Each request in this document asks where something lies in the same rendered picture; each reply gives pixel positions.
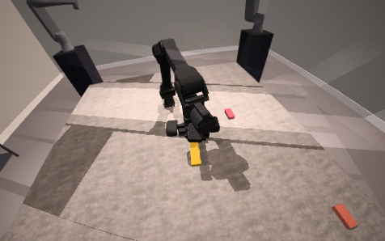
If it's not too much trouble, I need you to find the red flat bar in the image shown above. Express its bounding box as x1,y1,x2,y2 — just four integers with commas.
225,108,235,120

